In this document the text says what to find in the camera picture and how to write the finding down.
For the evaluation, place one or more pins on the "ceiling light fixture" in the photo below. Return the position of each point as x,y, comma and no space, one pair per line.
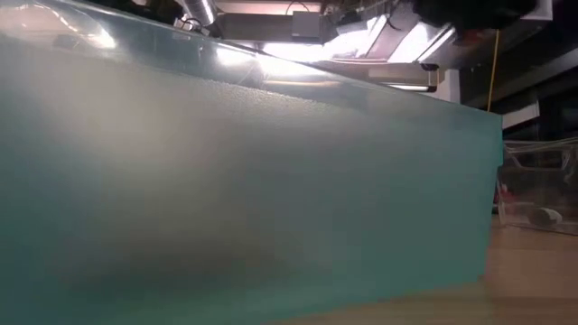
420,40
406,77

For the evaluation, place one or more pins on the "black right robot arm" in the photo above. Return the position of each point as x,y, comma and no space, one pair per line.
474,11

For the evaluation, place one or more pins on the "clear plastic container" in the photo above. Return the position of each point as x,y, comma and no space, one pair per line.
542,180

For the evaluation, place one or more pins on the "small dark cylinder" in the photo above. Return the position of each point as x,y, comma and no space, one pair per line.
544,216

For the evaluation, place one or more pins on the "grey ceiling box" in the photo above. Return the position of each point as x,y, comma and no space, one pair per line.
306,25

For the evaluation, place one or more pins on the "teal plastic bin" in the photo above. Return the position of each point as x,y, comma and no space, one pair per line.
226,203

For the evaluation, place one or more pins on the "silver ceiling duct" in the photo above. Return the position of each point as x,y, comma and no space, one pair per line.
198,10

